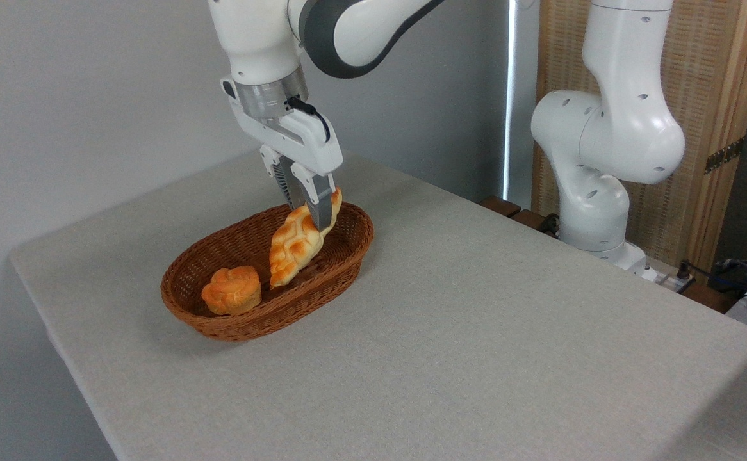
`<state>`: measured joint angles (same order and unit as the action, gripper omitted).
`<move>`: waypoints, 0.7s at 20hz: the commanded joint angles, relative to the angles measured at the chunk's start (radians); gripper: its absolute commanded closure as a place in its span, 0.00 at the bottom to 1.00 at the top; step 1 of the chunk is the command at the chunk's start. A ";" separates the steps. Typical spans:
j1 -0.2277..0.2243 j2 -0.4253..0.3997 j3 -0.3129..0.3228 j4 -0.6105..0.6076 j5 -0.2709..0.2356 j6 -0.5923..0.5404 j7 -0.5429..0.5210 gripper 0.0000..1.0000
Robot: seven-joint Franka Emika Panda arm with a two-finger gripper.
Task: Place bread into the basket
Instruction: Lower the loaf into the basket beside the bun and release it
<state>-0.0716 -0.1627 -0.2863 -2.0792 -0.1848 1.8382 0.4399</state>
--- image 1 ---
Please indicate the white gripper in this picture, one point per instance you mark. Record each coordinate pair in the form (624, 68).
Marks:
(303, 144)

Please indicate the braided golden bread loaf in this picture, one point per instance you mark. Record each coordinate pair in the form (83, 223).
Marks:
(293, 246)

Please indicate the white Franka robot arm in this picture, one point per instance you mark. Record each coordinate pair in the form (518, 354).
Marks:
(610, 134)

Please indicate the brown wicker oval basket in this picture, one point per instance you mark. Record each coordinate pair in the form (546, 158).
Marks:
(239, 326)

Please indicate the orange flower-shaped bun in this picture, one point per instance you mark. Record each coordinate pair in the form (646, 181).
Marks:
(232, 291)

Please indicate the dark wooden base board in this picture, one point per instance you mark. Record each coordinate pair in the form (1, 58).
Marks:
(501, 206)

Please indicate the bright vertical window strip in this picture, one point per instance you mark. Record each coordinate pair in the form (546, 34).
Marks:
(509, 96)

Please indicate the grey tablecloth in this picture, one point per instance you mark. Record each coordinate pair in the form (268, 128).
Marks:
(508, 352)

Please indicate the metal screen hinge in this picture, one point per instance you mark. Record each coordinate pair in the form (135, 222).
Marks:
(724, 155)

